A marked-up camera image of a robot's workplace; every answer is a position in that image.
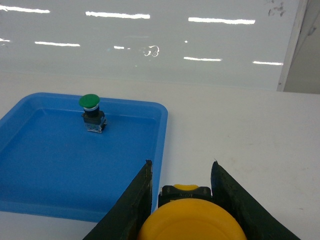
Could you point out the blue plastic tray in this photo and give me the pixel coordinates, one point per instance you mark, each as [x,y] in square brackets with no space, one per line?
[51,165]

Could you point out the yellow mushroom push button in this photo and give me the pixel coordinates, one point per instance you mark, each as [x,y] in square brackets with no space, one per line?
[187,212]

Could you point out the white whiteboard panel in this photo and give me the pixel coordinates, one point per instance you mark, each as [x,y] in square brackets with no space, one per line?
[228,43]

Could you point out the green mushroom push button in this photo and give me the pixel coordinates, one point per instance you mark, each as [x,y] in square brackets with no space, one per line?
[94,119]

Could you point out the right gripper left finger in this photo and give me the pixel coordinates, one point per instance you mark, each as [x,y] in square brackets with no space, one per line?
[125,219]

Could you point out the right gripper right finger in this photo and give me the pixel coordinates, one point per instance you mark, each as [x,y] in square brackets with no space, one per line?
[256,222]

